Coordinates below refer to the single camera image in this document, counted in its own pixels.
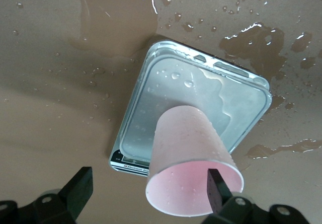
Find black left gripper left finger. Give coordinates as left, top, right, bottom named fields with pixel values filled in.
left=0, top=166, right=94, bottom=224

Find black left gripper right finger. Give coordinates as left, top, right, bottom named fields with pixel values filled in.
left=202, top=168, right=309, bottom=224

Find pink plastic cup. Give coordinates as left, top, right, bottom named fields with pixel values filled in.
left=145, top=105, right=245, bottom=216

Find brown table mat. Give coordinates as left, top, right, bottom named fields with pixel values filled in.
left=0, top=0, right=322, bottom=224

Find silver digital kitchen scale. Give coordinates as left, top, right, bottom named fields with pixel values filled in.
left=108, top=40, right=272, bottom=177

